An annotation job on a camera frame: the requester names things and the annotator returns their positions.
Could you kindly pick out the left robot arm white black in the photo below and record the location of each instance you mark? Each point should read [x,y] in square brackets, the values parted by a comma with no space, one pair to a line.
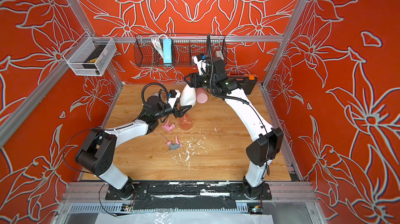
[96,154]

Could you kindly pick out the light blue box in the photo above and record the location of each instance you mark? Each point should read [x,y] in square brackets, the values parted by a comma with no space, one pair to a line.
[167,51]

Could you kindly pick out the opaque pink spray bottle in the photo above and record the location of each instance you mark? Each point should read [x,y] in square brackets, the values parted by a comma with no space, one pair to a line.
[201,96]

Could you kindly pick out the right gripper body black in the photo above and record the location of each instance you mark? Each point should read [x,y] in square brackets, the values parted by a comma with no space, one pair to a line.
[205,81]

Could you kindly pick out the clear plastic wall bin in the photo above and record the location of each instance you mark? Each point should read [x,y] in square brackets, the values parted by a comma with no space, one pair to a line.
[90,58]

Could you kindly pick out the transparent pink spray bottle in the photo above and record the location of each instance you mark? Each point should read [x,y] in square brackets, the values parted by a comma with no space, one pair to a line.
[186,123]

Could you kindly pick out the white spray bottle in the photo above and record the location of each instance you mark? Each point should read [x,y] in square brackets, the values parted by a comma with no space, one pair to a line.
[188,96]

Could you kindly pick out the black wire basket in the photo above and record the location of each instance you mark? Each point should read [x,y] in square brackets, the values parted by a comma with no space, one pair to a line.
[148,48]

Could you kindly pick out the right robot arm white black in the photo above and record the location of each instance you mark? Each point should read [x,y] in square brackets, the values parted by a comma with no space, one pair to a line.
[266,140]

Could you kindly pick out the pink grey spray nozzle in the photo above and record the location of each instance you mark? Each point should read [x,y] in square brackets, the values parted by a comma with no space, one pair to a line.
[174,145]

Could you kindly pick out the black orange tool case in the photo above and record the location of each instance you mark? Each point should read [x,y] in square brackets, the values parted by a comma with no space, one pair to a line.
[247,82]

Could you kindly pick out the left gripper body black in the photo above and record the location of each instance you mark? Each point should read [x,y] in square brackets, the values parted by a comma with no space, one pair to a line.
[164,111]

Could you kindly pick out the white small box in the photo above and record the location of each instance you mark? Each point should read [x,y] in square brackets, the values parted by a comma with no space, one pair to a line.
[219,54]

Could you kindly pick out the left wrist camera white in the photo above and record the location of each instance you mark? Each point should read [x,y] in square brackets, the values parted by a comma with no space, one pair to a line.
[174,95]

